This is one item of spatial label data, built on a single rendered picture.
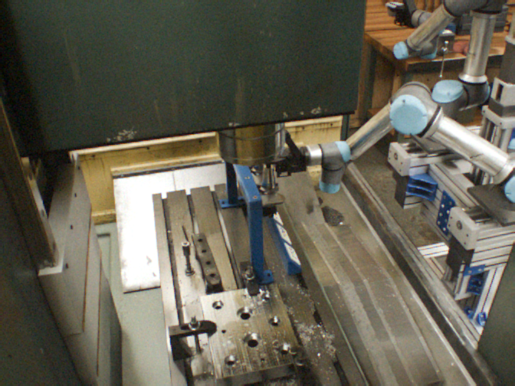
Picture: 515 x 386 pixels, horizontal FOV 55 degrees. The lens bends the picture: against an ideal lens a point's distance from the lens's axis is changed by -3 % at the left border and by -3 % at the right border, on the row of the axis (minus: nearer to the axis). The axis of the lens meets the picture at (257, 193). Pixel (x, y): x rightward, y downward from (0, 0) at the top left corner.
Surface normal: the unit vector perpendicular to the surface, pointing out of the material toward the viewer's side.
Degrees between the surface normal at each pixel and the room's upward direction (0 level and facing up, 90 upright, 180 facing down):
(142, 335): 0
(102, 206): 90
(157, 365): 0
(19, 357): 90
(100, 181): 90
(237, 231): 0
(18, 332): 90
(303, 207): 24
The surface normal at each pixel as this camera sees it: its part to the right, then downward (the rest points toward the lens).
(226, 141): -0.62, 0.46
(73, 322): 0.22, 0.55
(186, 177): 0.07, -0.53
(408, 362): 0.00, -0.74
